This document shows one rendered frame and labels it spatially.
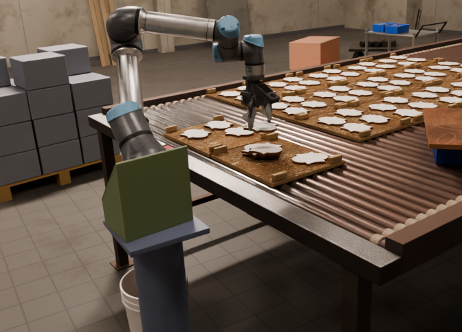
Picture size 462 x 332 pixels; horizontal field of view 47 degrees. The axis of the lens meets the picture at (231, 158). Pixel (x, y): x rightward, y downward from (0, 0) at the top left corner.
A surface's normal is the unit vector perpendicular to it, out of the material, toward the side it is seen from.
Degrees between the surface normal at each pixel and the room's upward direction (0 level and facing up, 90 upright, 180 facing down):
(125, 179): 90
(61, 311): 0
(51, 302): 0
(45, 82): 90
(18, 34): 90
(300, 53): 90
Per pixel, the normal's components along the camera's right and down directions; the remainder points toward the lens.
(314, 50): -0.54, 0.31
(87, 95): 0.60, 0.24
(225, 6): 0.48, 0.08
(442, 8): -0.86, 0.21
